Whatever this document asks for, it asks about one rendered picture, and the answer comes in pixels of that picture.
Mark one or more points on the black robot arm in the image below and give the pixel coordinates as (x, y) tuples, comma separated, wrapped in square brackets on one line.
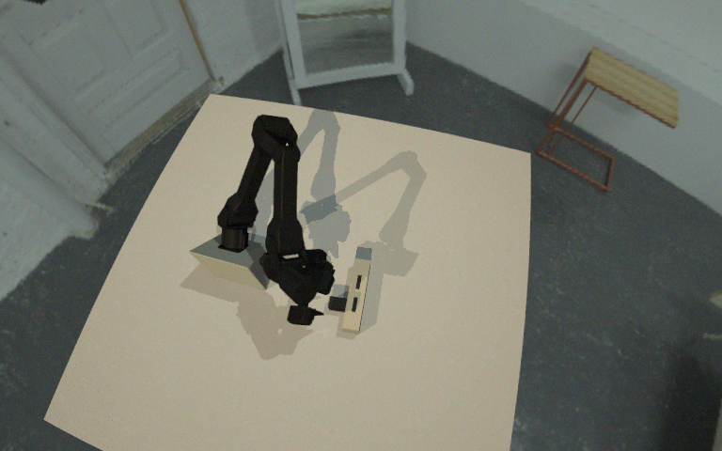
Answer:
[(284, 233)]

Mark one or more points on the black two-prong plug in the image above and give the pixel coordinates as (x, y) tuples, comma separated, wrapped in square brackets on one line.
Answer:
[(336, 303)]

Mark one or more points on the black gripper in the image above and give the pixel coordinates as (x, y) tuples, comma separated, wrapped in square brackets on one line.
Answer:
[(302, 314)]

